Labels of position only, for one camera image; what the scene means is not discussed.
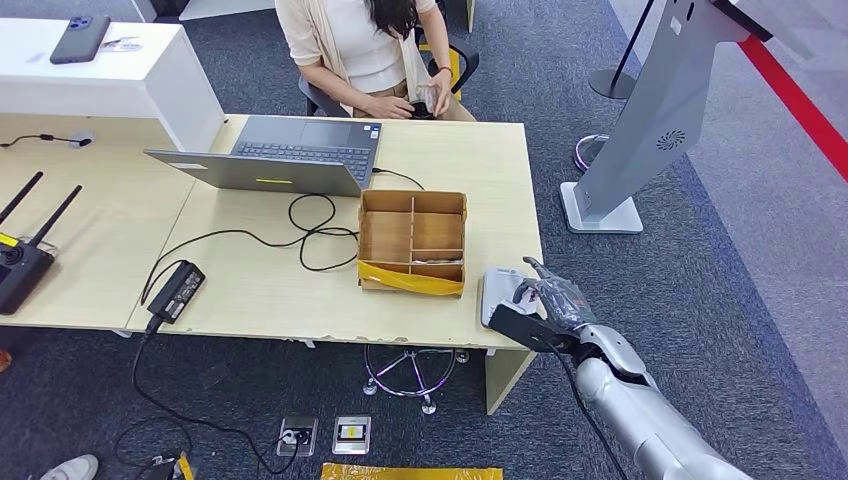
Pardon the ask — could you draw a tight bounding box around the black office chair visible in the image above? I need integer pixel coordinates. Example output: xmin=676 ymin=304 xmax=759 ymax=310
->
xmin=298 ymin=26 xmax=480 ymax=119

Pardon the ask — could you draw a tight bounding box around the person's left hand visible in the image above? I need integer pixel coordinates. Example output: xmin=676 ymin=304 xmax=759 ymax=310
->
xmin=423 ymin=68 xmax=454 ymax=115

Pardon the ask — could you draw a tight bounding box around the person's right hand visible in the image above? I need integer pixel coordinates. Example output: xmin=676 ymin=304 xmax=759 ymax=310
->
xmin=362 ymin=92 xmax=415 ymax=121

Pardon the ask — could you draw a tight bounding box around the clear cup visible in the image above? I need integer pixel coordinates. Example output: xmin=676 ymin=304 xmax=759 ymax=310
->
xmin=407 ymin=86 xmax=439 ymax=121

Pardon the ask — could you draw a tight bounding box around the yellow taped cardboard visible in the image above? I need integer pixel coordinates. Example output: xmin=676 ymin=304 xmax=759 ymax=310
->
xmin=321 ymin=462 xmax=505 ymax=480

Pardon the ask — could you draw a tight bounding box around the white reception counter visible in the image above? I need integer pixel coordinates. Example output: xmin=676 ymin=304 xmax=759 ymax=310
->
xmin=0 ymin=17 xmax=227 ymax=154

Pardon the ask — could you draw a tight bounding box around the grey kiosk stand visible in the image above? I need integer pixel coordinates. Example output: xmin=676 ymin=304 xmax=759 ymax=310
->
xmin=559 ymin=0 xmax=813 ymax=234

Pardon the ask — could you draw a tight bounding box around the white card reader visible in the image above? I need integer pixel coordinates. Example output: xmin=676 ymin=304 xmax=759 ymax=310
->
xmin=480 ymin=266 xmax=535 ymax=331

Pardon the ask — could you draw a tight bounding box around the black router with antennas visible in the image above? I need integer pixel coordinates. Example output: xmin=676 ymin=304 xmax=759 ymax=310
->
xmin=0 ymin=170 xmax=84 ymax=317

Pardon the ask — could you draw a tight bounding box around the yellow panel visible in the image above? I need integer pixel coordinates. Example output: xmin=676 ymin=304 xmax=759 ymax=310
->
xmin=418 ymin=42 xmax=463 ymax=102

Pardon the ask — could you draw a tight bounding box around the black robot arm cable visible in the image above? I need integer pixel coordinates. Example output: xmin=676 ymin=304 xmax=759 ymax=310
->
xmin=549 ymin=341 xmax=631 ymax=480

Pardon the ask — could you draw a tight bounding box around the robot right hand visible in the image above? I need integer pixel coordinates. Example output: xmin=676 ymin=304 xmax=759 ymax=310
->
xmin=511 ymin=256 xmax=598 ymax=335

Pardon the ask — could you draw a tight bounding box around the chrome stool base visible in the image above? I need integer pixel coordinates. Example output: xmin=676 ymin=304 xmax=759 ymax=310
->
xmin=362 ymin=344 xmax=470 ymax=417

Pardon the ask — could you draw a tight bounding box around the dark smartphone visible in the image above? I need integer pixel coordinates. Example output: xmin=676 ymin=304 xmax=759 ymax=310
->
xmin=48 ymin=14 xmax=112 ymax=65

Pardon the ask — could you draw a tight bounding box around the person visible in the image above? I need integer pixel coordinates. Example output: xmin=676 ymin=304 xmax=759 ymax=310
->
xmin=274 ymin=0 xmax=478 ymax=123

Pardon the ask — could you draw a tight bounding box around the chrome ring base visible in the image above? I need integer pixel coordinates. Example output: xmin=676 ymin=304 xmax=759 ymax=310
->
xmin=573 ymin=132 xmax=611 ymax=172

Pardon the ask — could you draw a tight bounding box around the floor socket box with label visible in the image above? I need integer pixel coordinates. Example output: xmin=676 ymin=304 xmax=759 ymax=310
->
xmin=331 ymin=414 xmax=373 ymax=456

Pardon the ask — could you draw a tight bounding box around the grey laptop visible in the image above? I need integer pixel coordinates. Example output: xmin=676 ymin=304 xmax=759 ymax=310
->
xmin=143 ymin=114 xmax=384 ymax=198

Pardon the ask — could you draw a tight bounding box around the white shoe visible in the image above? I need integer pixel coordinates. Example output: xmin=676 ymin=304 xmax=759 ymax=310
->
xmin=39 ymin=453 xmax=101 ymax=480

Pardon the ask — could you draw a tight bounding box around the plug with yellow tape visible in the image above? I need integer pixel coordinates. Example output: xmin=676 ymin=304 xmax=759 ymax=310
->
xmin=145 ymin=451 xmax=197 ymax=480

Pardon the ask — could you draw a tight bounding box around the black mains cable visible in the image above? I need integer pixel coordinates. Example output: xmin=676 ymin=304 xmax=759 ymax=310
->
xmin=115 ymin=315 xmax=303 ymax=477

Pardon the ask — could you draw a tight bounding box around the black laptop power adapter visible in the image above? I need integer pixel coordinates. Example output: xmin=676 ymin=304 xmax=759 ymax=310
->
xmin=146 ymin=259 xmax=207 ymax=325

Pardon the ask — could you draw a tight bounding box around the thin black desk cable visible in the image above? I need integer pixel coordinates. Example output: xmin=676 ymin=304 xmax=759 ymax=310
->
xmin=0 ymin=133 xmax=94 ymax=148

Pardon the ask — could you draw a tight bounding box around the black stanchion post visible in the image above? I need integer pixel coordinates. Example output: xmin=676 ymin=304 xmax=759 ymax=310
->
xmin=588 ymin=0 xmax=656 ymax=100

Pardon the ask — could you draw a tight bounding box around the white cabinet base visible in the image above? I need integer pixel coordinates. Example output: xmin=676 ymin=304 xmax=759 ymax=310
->
xmin=130 ymin=0 xmax=278 ymax=22

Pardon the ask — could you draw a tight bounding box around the red barrier belt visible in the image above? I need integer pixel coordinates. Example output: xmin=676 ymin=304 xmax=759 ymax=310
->
xmin=737 ymin=33 xmax=848 ymax=181

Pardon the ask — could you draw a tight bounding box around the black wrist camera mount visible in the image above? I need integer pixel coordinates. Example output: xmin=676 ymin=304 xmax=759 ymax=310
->
xmin=488 ymin=303 xmax=584 ymax=356

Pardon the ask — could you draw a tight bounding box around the open floor socket box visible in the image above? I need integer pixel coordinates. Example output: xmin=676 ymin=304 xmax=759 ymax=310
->
xmin=276 ymin=415 xmax=320 ymax=458

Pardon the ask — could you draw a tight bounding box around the cardboard divider box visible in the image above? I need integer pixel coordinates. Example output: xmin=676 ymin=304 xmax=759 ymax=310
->
xmin=356 ymin=189 xmax=469 ymax=299

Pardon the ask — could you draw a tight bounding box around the black laptop charger cable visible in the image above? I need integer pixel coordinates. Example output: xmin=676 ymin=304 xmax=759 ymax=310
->
xmin=139 ymin=166 xmax=427 ymax=307

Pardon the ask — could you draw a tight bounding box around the wooden desk leg panel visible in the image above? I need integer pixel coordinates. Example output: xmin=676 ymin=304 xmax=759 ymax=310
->
xmin=485 ymin=349 xmax=539 ymax=417

